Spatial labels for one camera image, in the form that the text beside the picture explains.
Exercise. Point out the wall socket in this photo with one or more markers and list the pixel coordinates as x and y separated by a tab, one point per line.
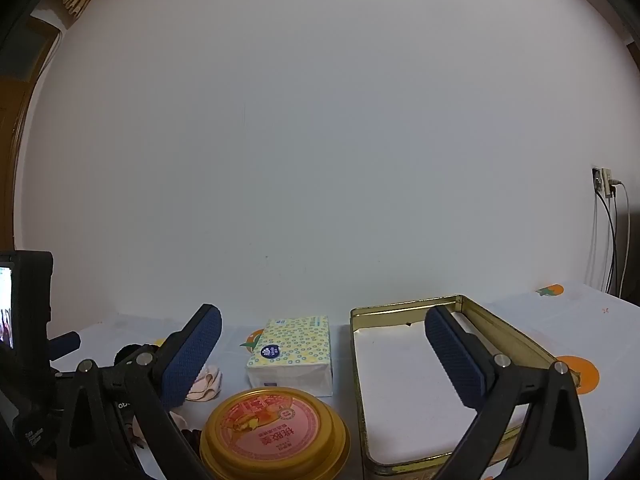
596	180

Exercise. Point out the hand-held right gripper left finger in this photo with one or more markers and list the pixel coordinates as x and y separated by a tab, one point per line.
195	355

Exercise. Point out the black fuzzy sock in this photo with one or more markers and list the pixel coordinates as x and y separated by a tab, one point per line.
127	354

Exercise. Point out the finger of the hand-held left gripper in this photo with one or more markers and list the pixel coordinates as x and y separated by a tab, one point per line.
65	344

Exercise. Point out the yellow patterned tissue pack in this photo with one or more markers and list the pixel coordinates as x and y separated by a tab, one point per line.
292	350

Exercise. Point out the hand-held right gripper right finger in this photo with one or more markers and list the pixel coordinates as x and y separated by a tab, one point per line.
455	360

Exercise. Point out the pink face mask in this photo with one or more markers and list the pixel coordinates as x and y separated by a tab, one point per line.
205	385

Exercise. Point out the white plug adapter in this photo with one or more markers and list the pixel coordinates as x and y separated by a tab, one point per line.
608	182

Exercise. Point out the rectangular gold tin box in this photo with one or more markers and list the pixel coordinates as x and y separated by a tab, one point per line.
400	400

